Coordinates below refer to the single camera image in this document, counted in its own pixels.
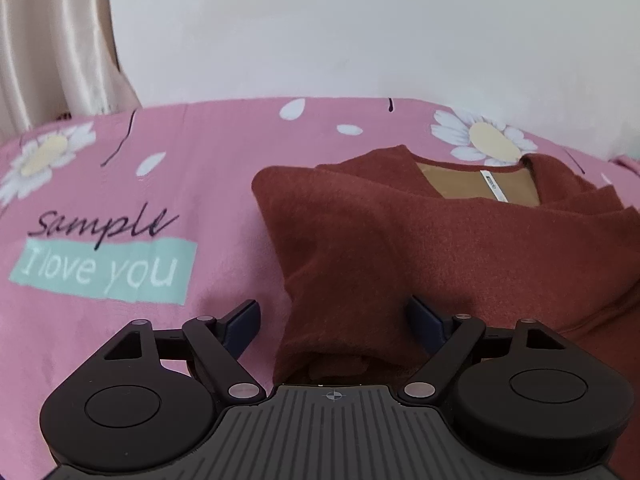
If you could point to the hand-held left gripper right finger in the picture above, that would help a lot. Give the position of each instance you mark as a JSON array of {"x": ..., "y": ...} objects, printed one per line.
[{"x": 424, "y": 325}]

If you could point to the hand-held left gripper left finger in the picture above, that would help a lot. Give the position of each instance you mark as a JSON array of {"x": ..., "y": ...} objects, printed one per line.
[{"x": 244, "y": 327}]

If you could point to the rust red knit sweater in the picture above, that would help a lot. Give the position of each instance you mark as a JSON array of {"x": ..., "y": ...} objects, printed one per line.
[{"x": 375, "y": 240}]

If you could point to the pink floral bed sheet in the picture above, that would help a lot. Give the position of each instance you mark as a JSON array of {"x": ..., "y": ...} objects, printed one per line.
[{"x": 225, "y": 160}]

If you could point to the cream patterned curtain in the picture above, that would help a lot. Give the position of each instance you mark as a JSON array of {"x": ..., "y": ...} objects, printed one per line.
[{"x": 50, "y": 50}]

